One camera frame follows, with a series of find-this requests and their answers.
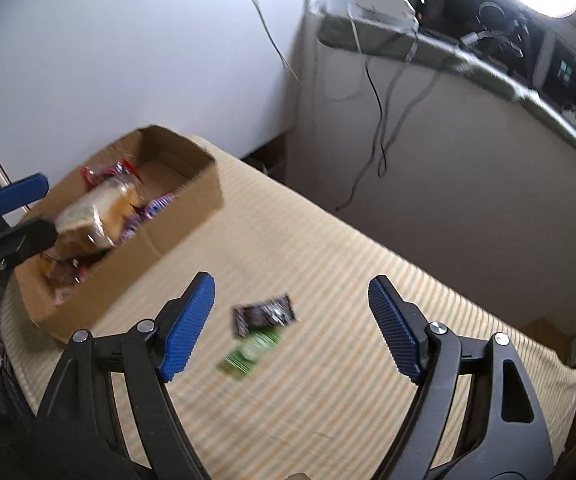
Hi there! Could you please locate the white power strip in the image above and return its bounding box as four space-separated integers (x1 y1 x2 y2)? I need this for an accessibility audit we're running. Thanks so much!
353 0 419 26

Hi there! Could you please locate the brown chocolate bar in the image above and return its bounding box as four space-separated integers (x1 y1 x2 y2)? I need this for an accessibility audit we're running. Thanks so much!
118 215 144 246
135 192 177 221

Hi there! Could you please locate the white power strip cable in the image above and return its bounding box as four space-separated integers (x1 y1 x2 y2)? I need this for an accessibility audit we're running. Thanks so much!
335 2 441 213

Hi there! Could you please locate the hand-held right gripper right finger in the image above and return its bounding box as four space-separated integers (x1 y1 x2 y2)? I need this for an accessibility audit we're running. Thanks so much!
367 274 556 480

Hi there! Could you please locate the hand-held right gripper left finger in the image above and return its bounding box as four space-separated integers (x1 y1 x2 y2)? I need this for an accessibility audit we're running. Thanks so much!
30 271 217 480

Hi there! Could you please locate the brown cardboard piece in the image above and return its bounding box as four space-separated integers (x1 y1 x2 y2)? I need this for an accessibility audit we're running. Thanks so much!
522 317 568 356

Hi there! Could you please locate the cardboard box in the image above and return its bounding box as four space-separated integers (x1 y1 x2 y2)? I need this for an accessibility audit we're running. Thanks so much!
0 124 226 345

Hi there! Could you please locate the red-wrapped dark snack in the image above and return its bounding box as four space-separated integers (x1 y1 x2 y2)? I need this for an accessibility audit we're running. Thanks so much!
79 159 141 191

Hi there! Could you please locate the clear bread packet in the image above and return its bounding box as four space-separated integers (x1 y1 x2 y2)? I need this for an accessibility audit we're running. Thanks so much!
54 175 141 261

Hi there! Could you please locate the thin white cable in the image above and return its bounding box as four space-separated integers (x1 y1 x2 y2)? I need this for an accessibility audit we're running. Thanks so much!
238 0 301 83

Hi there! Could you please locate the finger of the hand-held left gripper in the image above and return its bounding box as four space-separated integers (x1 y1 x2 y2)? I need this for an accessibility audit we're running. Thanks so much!
0 172 50 218
0 217 59 270

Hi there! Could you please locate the grey window ledge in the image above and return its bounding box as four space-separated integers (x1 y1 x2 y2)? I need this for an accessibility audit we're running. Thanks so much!
318 2 576 181

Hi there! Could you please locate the dark brown snack wrapper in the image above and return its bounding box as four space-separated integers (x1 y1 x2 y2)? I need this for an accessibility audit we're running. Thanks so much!
232 294 297 338

